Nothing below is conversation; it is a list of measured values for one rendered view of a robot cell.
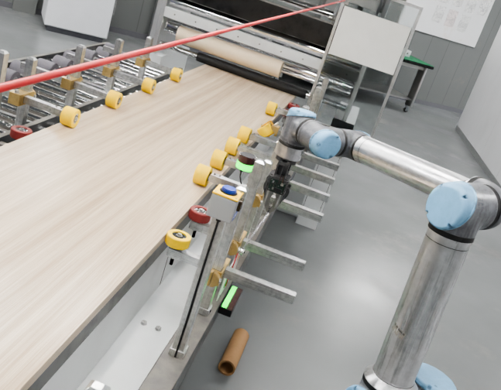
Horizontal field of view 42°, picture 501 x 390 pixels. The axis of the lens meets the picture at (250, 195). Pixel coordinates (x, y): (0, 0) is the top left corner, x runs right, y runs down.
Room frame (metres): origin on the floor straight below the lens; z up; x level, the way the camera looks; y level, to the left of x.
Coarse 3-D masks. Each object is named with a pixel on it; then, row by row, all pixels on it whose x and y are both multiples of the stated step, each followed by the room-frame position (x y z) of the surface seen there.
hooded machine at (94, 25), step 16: (48, 0) 8.21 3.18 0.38; (64, 0) 8.28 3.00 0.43; (80, 0) 8.37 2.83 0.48; (96, 0) 8.45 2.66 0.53; (112, 0) 8.54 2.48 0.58; (48, 16) 8.22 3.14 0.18; (64, 16) 8.30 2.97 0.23; (80, 16) 8.38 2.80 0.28; (96, 16) 8.47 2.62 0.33; (64, 32) 8.36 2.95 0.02; (80, 32) 8.41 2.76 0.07; (96, 32) 8.49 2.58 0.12
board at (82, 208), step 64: (64, 128) 2.52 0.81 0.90; (128, 128) 2.78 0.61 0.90; (192, 128) 3.09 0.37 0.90; (256, 128) 3.48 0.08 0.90; (0, 192) 1.80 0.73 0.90; (64, 192) 1.94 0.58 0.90; (128, 192) 2.10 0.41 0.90; (192, 192) 2.29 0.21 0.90; (0, 256) 1.45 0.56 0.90; (64, 256) 1.55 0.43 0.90; (128, 256) 1.67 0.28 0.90; (0, 320) 1.20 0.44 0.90; (64, 320) 1.28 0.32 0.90; (0, 384) 1.02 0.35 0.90
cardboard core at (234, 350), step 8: (240, 328) 2.82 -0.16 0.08; (232, 336) 2.76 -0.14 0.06; (240, 336) 2.75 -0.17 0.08; (248, 336) 2.80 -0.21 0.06; (232, 344) 2.66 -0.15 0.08; (240, 344) 2.68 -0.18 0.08; (232, 352) 2.59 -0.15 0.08; (240, 352) 2.64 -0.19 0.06; (224, 360) 2.52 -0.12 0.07; (232, 360) 2.54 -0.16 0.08; (224, 368) 2.55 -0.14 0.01; (232, 368) 2.55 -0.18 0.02
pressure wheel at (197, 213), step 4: (192, 208) 2.13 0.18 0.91; (196, 208) 2.15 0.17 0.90; (200, 208) 2.14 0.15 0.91; (204, 208) 2.17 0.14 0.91; (192, 212) 2.11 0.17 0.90; (196, 212) 2.11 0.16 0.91; (200, 212) 2.13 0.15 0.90; (204, 212) 2.14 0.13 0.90; (188, 216) 2.12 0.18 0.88; (192, 216) 2.11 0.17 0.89; (196, 216) 2.10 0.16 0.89; (200, 216) 2.10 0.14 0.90; (204, 216) 2.11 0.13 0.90; (208, 216) 2.12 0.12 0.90; (192, 220) 2.11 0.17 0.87; (196, 220) 2.10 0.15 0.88; (200, 220) 2.10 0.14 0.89; (204, 220) 2.11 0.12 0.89; (208, 220) 2.13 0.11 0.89; (192, 236) 2.14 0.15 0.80
